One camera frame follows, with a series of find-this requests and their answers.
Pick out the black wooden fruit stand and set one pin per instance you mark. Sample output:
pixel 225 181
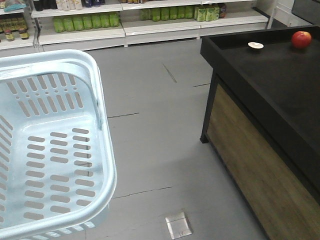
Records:
pixel 263 120

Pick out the small white saucer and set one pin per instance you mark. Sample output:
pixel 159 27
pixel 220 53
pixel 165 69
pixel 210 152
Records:
pixel 255 45

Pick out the red apple near saucer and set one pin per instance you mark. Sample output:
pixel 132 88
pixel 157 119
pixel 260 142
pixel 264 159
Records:
pixel 301 39

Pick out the white store shelf unit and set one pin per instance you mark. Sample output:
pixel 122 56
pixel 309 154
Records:
pixel 241 16

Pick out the light blue plastic basket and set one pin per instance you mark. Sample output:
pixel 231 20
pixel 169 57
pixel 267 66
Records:
pixel 57 167

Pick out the metal floor socket plate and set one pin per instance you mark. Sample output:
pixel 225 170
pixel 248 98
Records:
pixel 178 225

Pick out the dark sauce jar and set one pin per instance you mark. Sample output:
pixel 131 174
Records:
pixel 23 33

